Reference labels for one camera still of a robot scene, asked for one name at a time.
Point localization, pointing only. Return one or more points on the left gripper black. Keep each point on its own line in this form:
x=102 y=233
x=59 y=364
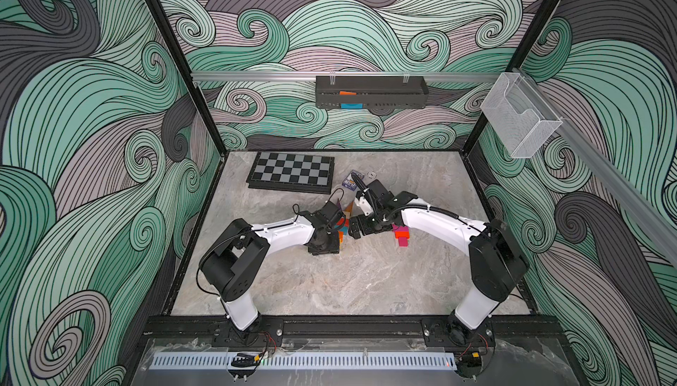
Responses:
x=333 y=249

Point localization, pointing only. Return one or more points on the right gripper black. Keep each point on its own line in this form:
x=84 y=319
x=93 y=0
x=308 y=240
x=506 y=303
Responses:
x=362 y=225

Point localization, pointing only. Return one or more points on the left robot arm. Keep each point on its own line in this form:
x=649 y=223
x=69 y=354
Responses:
x=231 y=265

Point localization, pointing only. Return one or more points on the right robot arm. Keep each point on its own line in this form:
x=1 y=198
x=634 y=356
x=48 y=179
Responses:
x=496 y=261

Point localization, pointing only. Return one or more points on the blue playing card box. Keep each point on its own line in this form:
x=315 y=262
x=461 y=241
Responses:
x=349 y=183

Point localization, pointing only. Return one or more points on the black grey chessboard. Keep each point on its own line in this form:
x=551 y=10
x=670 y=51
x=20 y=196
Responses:
x=288 y=172

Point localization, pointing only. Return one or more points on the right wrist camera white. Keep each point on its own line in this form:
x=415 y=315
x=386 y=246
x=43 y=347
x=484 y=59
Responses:
x=370 y=198

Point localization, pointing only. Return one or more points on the white slotted cable duct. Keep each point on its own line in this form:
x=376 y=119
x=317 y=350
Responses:
x=310 y=360

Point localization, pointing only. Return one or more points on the black wall tray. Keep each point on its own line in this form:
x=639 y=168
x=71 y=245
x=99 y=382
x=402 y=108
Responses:
x=380 y=94

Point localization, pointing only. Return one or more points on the clear plastic wall box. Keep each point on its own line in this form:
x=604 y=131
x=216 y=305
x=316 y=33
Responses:
x=520 y=114

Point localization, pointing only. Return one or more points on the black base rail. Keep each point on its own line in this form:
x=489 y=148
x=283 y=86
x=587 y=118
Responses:
x=293 y=331

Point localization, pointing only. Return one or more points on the aluminium back rail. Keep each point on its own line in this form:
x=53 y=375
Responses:
x=309 y=76

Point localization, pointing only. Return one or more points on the aluminium rail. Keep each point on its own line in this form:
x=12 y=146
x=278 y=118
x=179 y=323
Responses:
x=309 y=76
x=654 y=226

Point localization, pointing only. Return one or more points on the aluminium right rail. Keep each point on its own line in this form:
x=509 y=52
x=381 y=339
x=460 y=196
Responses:
x=654 y=226

